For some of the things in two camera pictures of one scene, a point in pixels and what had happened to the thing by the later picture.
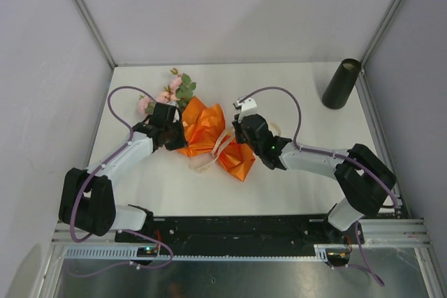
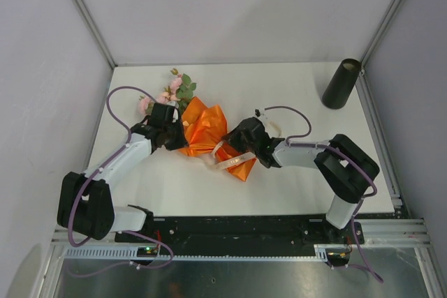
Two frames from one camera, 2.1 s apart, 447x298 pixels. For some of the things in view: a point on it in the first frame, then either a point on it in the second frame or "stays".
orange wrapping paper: [204, 125] stays
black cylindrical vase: [339, 88] stays
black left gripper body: [175, 139] stays
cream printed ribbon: [228, 130] to [221, 165]
